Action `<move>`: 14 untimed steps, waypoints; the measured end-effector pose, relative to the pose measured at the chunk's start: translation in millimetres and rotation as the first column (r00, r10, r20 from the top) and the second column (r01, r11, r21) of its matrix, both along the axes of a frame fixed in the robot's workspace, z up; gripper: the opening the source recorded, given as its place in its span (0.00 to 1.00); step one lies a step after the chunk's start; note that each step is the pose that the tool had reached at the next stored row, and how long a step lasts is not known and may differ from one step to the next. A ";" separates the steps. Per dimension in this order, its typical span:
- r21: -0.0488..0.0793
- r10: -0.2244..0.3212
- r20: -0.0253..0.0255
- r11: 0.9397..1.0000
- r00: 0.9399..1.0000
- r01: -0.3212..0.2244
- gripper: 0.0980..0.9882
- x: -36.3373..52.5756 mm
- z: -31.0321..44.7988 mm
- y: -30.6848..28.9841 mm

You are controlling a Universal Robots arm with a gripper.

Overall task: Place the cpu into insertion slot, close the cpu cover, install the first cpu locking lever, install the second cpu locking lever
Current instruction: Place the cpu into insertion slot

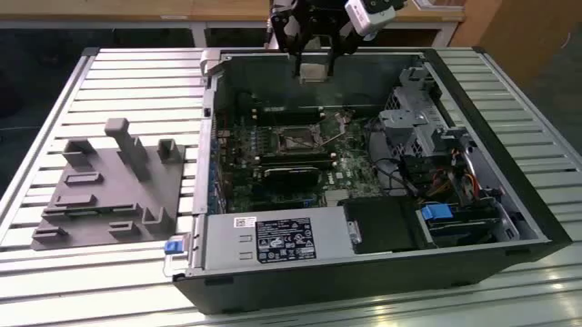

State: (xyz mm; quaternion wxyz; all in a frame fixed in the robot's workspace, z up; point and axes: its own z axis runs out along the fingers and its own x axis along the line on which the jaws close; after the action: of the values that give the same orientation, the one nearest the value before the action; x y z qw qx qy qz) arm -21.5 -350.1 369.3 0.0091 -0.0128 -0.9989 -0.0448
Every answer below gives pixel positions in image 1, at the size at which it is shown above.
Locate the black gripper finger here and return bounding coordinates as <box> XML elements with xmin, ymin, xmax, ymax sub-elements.
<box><xmin>326</xmin><ymin>20</ymin><xmax>360</xmax><ymax>78</ymax></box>
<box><xmin>270</xmin><ymin>7</ymin><xmax>315</xmax><ymax>78</ymax></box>

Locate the small silver CPU plate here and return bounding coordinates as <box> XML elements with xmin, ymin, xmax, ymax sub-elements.
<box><xmin>299</xmin><ymin>62</ymin><xmax>330</xmax><ymax>83</ymax></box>

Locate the thin metal locking lever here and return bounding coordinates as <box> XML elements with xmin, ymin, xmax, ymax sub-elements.
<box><xmin>318</xmin><ymin>125</ymin><xmax>347</xmax><ymax>149</ymax></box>

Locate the CPU socket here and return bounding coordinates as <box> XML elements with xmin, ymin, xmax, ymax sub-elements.
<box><xmin>272</xmin><ymin>125</ymin><xmax>327</xmax><ymax>153</ymax></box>

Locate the black RAM slot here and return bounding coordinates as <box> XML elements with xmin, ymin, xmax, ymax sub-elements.
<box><xmin>258</xmin><ymin>153</ymin><xmax>330</xmax><ymax>161</ymax></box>

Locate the black plastic bay cover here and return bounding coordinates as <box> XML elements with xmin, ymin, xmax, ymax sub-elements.
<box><xmin>339</xmin><ymin>196</ymin><xmax>435</xmax><ymax>255</ymax></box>

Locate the grey plastic case latch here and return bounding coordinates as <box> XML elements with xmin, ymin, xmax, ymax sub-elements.
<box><xmin>199</xmin><ymin>49</ymin><xmax>224</xmax><ymax>76</ymax></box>

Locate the silver metal drive cage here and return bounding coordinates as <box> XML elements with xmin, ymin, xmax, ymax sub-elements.
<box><xmin>378</xmin><ymin>66</ymin><xmax>472</xmax><ymax>158</ymax></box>

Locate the green motherboard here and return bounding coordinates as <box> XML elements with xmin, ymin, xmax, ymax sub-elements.
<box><xmin>211</xmin><ymin>102</ymin><xmax>410</xmax><ymax>215</ymax></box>

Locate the wooden cabinet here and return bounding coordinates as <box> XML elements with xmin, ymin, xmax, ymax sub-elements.
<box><xmin>447</xmin><ymin>0</ymin><xmax>582</xmax><ymax>90</ymax></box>

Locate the black graphics card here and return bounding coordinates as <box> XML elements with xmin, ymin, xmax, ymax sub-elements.
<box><xmin>262</xmin><ymin>165</ymin><xmax>323</xmax><ymax>189</ymax></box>

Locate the silver finned heatsink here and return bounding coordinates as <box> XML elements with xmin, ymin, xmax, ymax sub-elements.
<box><xmin>324</xmin><ymin>190</ymin><xmax>355</xmax><ymax>207</ymax></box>

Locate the blue disk carrier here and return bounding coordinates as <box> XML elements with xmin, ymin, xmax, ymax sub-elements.
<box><xmin>420</xmin><ymin>203</ymin><xmax>455</xmax><ymax>223</ymax></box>

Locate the grey parts rack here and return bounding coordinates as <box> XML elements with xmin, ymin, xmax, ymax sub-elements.
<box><xmin>29</xmin><ymin>117</ymin><xmax>188</xmax><ymax>253</ymax></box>

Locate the black hard disk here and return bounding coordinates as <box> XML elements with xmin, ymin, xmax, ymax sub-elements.
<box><xmin>426</xmin><ymin>219</ymin><xmax>504</xmax><ymax>247</ymax></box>

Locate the silver power supply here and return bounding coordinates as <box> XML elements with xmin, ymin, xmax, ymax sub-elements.
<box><xmin>199</xmin><ymin>206</ymin><xmax>360</xmax><ymax>270</ymax></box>

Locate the black open PC case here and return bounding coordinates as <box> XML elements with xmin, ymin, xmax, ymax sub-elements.
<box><xmin>171</xmin><ymin>46</ymin><xmax>575</xmax><ymax>316</ymax></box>

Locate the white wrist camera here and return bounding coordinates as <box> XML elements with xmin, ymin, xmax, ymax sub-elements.
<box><xmin>344</xmin><ymin>0</ymin><xmax>406</xmax><ymax>37</ymax></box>

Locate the wooden desk white frame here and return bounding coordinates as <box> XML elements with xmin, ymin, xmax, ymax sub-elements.
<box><xmin>0</xmin><ymin>0</ymin><xmax>466</xmax><ymax>48</ymax></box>

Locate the yellow red wire bundle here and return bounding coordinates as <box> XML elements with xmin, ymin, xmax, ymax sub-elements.
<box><xmin>427</xmin><ymin>169</ymin><xmax>456</xmax><ymax>197</ymax></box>

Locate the orange wire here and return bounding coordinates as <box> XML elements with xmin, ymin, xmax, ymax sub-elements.
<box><xmin>462</xmin><ymin>172</ymin><xmax>480</xmax><ymax>199</ymax></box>

